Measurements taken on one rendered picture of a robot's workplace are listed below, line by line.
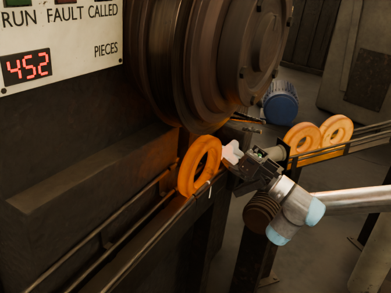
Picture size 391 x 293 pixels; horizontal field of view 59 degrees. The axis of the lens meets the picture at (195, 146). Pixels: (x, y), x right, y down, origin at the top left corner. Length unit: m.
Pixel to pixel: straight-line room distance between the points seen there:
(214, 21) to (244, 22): 0.05
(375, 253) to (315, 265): 0.34
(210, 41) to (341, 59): 2.97
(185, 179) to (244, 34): 0.41
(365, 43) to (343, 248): 2.01
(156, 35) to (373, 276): 1.40
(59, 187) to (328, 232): 1.66
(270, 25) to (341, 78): 2.84
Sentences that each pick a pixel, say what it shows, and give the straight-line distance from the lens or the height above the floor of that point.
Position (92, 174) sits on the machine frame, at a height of 0.87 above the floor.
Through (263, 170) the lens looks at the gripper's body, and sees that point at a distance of 1.01.
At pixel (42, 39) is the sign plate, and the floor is 1.13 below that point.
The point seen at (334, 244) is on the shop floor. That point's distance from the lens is 2.04.
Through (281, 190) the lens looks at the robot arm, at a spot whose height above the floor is 0.72.
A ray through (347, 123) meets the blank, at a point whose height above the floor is 0.77.
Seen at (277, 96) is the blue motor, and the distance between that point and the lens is 2.97.
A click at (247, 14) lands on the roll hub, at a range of 0.66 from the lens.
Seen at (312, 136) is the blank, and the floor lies 0.73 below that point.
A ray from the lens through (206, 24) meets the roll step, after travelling 0.65.
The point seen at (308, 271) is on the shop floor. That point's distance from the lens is 1.84.
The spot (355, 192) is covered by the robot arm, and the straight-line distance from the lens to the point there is 1.12.
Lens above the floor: 1.27
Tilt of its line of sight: 29 degrees down
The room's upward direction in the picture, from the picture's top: 7 degrees clockwise
